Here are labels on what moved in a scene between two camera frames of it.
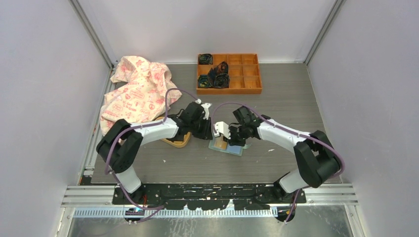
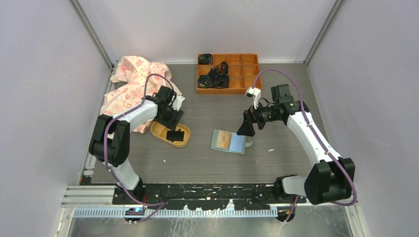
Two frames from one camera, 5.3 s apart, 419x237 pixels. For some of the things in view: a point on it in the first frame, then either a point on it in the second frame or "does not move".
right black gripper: x=231 y=141 to x=247 y=128
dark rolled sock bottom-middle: x=222 y=80 does not move
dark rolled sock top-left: x=205 y=59 does not move
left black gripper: x=206 y=133 to x=171 y=124
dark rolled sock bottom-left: x=203 y=81 does not move
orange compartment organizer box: x=244 y=73 does not move
